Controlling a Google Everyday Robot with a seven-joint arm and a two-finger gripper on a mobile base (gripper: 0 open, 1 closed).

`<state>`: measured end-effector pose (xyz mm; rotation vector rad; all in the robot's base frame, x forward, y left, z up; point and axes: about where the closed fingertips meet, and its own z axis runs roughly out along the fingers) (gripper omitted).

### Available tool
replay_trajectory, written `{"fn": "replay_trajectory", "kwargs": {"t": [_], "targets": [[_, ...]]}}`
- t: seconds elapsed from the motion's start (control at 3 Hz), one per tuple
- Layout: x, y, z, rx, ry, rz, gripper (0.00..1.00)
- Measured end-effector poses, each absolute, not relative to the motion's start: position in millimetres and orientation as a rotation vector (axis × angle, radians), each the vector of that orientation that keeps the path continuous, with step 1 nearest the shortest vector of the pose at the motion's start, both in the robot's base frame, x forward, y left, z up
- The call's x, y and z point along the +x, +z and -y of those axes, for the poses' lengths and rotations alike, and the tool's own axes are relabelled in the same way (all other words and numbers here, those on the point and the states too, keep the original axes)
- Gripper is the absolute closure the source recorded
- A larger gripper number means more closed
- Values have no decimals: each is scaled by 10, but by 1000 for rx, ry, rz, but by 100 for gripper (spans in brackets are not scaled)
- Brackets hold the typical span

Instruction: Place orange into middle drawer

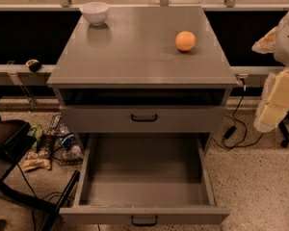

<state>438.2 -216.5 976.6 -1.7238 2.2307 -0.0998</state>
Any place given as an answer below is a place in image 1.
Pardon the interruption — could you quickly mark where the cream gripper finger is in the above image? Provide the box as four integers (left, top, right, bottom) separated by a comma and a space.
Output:
251, 27, 276, 54
253, 66, 289, 133

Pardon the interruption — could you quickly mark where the white ceramic bowl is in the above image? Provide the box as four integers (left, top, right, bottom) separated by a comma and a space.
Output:
80, 2, 110, 25

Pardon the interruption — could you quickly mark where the wire basket with items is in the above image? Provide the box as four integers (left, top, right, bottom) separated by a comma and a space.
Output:
47, 115, 84, 166

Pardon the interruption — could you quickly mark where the grey closed upper drawer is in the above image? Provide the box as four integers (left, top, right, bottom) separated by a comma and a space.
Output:
61, 106, 225, 133

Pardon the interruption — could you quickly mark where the black yellow tape measure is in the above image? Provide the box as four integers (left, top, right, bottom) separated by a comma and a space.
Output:
26, 59, 41, 72

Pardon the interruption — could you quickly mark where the snack bag on floor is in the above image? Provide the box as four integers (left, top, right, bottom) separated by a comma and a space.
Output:
22, 123, 55, 171

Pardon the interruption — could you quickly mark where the grey open lower drawer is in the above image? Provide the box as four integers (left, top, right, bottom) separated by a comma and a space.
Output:
60, 134, 229, 226

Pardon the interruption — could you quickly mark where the black power adapter cable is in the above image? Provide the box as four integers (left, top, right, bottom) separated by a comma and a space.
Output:
212, 90, 264, 151

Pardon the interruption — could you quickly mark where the orange fruit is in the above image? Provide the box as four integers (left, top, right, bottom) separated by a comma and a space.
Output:
175, 31, 196, 51

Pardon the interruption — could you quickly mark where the grey drawer cabinet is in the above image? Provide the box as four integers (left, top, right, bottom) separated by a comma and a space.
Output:
48, 7, 236, 144

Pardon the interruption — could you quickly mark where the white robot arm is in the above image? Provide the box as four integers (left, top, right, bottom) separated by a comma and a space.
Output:
251, 12, 289, 133

